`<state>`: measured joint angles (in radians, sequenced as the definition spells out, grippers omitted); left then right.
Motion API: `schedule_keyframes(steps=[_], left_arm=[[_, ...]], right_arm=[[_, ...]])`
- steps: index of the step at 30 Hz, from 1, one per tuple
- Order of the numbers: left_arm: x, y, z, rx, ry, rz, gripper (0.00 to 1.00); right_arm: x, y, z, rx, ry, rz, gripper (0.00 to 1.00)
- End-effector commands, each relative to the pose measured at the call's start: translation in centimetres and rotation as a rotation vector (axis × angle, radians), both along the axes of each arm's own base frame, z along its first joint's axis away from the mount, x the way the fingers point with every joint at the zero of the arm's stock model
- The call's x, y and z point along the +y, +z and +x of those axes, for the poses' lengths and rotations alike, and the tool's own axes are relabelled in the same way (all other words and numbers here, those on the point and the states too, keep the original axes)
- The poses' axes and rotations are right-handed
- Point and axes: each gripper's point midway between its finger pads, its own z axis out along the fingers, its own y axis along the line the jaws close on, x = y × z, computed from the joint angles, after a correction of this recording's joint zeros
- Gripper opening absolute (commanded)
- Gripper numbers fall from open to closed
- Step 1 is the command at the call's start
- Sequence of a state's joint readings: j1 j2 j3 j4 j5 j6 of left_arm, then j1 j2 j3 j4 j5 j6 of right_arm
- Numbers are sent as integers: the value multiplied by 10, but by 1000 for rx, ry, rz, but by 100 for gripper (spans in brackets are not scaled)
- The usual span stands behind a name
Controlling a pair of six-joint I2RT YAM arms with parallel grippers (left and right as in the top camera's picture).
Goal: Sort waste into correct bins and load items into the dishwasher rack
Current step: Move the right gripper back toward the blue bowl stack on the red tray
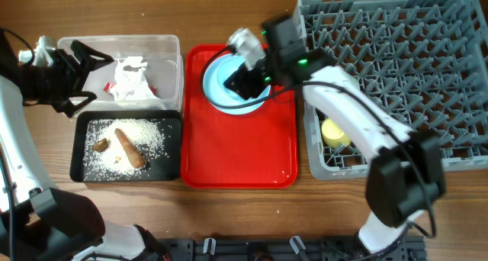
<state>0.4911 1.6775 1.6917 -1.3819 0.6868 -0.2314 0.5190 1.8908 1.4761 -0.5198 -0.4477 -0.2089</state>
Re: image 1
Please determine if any red plastic tray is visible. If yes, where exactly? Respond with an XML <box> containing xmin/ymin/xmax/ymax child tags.
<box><xmin>181</xmin><ymin>44</ymin><xmax>299</xmax><ymax>189</ymax></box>

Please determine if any brown food chunk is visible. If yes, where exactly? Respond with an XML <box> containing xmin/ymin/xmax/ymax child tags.
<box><xmin>92</xmin><ymin>138</ymin><xmax>110</xmax><ymax>153</ymax></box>

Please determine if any red candy wrapper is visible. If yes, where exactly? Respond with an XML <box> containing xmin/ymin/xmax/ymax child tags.
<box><xmin>104</xmin><ymin>82</ymin><xmax>115</xmax><ymax>94</ymax></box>

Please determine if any white napkin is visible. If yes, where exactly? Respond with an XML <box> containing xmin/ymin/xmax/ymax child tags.
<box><xmin>109</xmin><ymin>56</ymin><xmax>158</xmax><ymax>101</ymax></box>

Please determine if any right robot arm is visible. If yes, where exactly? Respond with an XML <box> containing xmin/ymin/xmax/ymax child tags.
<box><xmin>224</xmin><ymin>14</ymin><xmax>446</xmax><ymax>256</ymax></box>

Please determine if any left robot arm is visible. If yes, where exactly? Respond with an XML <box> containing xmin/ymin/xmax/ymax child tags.
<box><xmin>1</xmin><ymin>28</ymin><xmax>171</xmax><ymax>260</ymax></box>

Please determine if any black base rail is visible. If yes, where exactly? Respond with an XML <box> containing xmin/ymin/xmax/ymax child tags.
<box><xmin>156</xmin><ymin>236</ymin><xmax>426</xmax><ymax>261</ymax></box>

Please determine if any green bowl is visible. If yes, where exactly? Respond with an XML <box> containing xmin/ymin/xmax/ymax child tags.
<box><xmin>349</xmin><ymin>76</ymin><xmax>361</xmax><ymax>90</ymax></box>

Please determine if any grey dishwasher rack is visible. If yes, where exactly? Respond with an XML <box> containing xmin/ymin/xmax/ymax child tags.
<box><xmin>293</xmin><ymin>0</ymin><xmax>487</xmax><ymax>171</ymax></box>

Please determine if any yellow plastic cup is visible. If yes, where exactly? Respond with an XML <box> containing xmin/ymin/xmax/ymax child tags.
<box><xmin>320</xmin><ymin>118</ymin><xmax>351</xmax><ymax>148</ymax></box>

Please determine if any clear plastic bin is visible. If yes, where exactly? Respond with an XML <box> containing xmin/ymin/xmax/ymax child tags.
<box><xmin>77</xmin><ymin>34</ymin><xmax>185</xmax><ymax>111</ymax></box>

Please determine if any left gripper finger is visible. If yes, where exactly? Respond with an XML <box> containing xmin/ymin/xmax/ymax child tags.
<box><xmin>53</xmin><ymin>91</ymin><xmax>97</xmax><ymax>118</ymax></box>
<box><xmin>70</xmin><ymin>40</ymin><xmax>114</xmax><ymax>72</ymax></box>

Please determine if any white rice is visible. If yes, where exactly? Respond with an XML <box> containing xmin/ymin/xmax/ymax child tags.
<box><xmin>82</xmin><ymin>119</ymin><xmax>170</xmax><ymax>182</ymax></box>

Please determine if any black plastic tray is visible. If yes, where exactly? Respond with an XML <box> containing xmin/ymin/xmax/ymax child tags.
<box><xmin>69</xmin><ymin>110</ymin><xmax>182</xmax><ymax>182</ymax></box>

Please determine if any brown sweet potato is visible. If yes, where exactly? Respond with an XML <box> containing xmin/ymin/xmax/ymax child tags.
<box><xmin>114</xmin><ymin>128</ymin><xmax>145</xmax><ymax>169</ymax></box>

